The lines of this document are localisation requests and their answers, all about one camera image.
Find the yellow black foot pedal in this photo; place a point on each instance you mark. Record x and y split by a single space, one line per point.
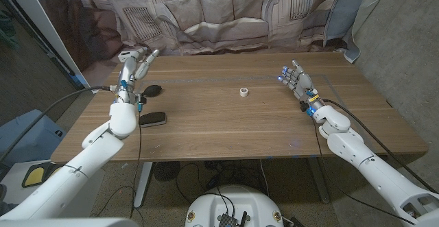
34 176
56 170

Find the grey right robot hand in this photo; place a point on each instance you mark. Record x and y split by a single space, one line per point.
303 84

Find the black round floor fan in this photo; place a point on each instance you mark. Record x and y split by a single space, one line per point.
166 172

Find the grey table leg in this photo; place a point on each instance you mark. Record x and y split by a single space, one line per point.
319 182

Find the black whiteboard eraser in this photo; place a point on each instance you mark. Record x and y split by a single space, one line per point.
152 119

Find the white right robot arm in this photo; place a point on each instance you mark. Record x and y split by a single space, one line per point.
360 155

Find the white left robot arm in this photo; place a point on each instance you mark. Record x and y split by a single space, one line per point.
85 165

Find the printed sofa backdrop cloth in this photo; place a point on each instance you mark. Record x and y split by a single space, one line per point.
219 14

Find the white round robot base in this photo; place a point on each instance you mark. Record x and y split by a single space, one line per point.
247 203

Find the white door frame post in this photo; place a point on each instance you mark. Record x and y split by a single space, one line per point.
48 31

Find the small black electronics module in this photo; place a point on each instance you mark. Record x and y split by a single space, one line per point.
227 221

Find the white table leg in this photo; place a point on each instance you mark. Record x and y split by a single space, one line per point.
142 186

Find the white power strip box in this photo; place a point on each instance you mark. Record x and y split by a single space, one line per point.
123 56

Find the small white tape roll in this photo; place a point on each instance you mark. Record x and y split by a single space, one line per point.
243 92

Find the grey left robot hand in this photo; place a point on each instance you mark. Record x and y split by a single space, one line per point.
130 72

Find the blue plastic bin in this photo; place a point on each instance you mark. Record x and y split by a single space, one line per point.
27 134

